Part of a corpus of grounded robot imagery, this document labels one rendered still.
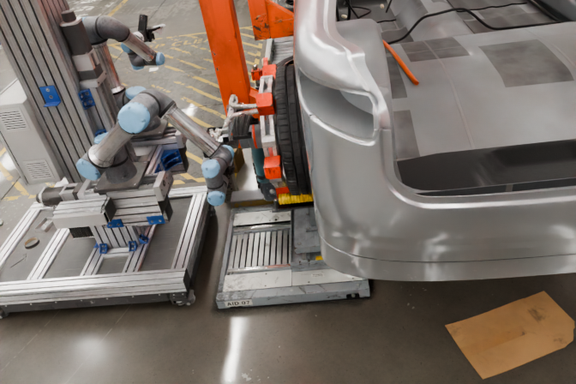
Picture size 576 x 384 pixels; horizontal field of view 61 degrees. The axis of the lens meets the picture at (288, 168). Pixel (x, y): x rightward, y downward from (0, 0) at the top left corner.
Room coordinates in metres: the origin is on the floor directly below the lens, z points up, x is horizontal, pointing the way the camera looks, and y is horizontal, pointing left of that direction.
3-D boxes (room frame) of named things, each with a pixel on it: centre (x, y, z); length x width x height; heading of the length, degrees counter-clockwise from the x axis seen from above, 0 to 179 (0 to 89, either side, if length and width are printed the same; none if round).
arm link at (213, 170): (1.77, 0.32, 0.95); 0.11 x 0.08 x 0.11; 159
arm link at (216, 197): (1.75, 0.32, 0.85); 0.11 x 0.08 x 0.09; 174
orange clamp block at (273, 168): (1.88, 0.07, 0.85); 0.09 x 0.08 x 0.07; 174
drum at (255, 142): (2.20, 0.11, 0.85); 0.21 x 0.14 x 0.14; 84
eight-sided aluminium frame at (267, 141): (2.19, 0.04, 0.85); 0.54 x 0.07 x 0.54; 174
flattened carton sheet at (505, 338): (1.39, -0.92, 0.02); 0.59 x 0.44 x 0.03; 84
